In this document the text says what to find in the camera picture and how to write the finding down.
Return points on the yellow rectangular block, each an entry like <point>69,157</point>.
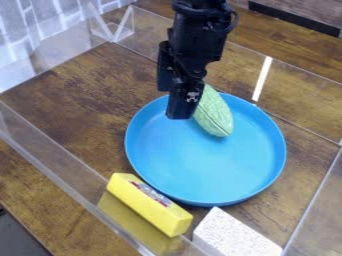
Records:
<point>165,214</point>

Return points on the white speckled block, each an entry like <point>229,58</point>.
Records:
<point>223,236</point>

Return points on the black bar in background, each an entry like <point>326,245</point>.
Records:
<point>296,19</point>

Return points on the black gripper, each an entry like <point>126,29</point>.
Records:
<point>197,37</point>

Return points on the round blue tray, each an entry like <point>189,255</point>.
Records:
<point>197,168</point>

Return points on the clear acrylic enclosure wall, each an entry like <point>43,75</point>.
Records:
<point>63,122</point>

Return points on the green bumpy gourd toy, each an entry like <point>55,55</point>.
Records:
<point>213,114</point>

